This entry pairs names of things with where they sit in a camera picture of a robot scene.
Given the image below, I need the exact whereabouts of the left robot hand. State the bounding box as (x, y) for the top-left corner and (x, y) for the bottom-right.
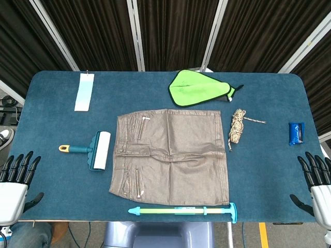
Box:
(0, 151), (44, 227)

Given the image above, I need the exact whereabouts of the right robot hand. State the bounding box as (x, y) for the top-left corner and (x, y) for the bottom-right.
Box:
(289, 151), (331, 230)

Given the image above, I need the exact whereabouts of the blue and white lint roller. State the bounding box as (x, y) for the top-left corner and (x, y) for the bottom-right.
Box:
(58, 130), (112, 172)

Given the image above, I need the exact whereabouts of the brown metallic skirt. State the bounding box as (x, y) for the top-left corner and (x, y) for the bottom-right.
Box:
(108, 108), (230, 206)

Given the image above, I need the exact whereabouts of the blue jeans leg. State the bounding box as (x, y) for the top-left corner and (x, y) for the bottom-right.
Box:
(9, 222), (54, 248)

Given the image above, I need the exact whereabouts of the white sneaker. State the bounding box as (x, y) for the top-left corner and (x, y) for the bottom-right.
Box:
(0, 128), (15, 151)

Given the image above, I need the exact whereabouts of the brown shoe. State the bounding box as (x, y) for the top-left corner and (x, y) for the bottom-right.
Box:
(51, 222), (69, 244)

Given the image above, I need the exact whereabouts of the blue wrapped packet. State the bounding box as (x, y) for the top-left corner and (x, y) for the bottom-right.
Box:
(288, 121), (306, 147)

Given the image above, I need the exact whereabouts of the black floor power strip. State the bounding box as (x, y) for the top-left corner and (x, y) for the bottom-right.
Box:
(0, 95), (23, 125)

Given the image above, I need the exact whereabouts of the blue felt table cover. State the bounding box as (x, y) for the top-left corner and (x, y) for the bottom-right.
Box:
(15, 71), (320, 223)

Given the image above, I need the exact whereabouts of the dark brown pleated curtain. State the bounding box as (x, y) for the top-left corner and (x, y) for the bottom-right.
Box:
(291, 33), (331, 136)
(208, 0), (331, 73)
(40, 0), (138, 72)
(136, 0), (221, 72)
(0, 0), (74, 91)

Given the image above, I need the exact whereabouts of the light blue paper strip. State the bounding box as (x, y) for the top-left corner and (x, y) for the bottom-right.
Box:
(74, 70), (94, 112)

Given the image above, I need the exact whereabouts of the grey-blue robot torso base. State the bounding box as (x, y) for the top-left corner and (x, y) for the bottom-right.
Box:
(103, 221), (215, 248)

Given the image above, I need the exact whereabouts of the green and blue syringe pump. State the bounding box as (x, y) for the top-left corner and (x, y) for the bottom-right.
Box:
(128, 202), (237, 224)

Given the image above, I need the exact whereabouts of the green cloth with black trim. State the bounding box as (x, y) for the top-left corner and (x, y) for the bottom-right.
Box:
(168, 69), (244, 107)

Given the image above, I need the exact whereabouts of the white screen frame post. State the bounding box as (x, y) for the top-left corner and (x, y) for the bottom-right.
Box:
(277, 18), (331, 74)
(0, 79), (26, 104)
(28, 0), (80, 72)
(126, 0), (146, 72)
(200, 0), (229, 72)

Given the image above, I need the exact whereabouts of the beige braided rope bundle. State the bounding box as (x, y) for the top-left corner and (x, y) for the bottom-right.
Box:
(227, 108), (267, 152)

